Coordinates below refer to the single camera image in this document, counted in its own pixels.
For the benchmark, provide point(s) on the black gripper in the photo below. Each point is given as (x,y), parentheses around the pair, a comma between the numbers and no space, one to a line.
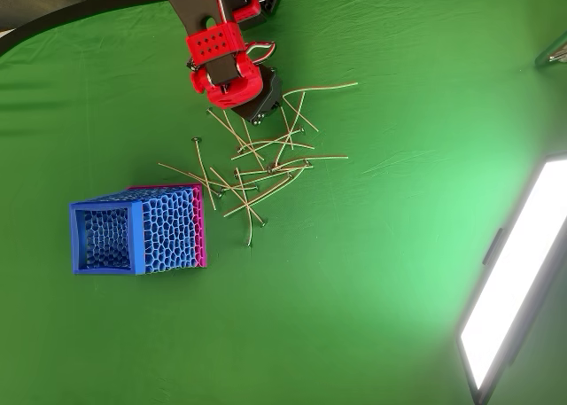
(262,105)

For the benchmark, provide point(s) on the candle wick with metal tab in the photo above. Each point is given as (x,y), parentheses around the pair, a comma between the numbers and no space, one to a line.
(257,196)
(208,110)
(263,222)
(291,134)
(250,143)
(302,103)
(336,157)
(305,120)
(274,142)
(196,140)
(220,193)
(249,244)
(301,131)
(177,170)
(232,128)
(308,163)
(336,86)

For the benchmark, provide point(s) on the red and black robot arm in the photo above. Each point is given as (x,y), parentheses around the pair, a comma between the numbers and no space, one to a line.
(212,46)

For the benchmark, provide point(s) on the blue and magenta lattice basket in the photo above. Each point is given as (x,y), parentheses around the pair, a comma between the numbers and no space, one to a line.
(168,228)

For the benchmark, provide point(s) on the green cloth with black rim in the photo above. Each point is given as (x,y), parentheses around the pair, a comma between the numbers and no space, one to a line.
(310,312)

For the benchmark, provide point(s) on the bright LED light panel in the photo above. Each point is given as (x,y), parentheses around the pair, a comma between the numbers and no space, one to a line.
(509,281)

